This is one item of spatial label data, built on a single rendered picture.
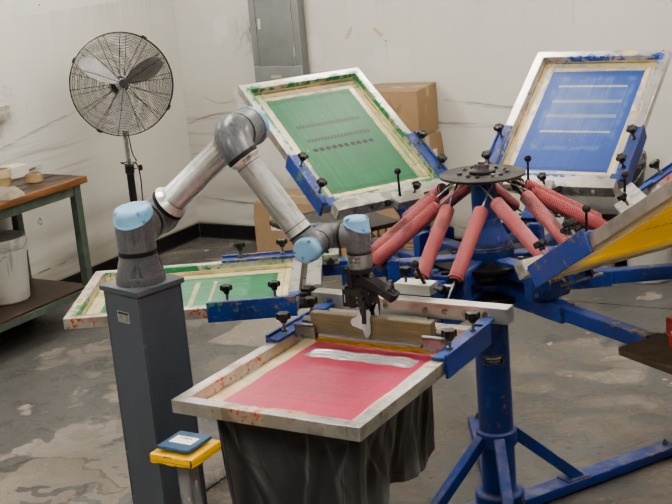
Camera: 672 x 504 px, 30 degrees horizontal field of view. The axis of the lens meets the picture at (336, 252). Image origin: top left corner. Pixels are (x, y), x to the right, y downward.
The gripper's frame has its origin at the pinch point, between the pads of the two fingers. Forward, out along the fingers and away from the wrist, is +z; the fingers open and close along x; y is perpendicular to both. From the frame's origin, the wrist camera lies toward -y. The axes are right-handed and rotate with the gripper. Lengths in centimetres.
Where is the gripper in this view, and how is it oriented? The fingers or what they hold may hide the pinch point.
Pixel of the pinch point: (372, 332)
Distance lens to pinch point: 372.8
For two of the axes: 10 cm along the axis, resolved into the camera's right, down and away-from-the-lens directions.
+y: -8.6, -0.5, 5.1
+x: -5.0, 2.7, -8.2
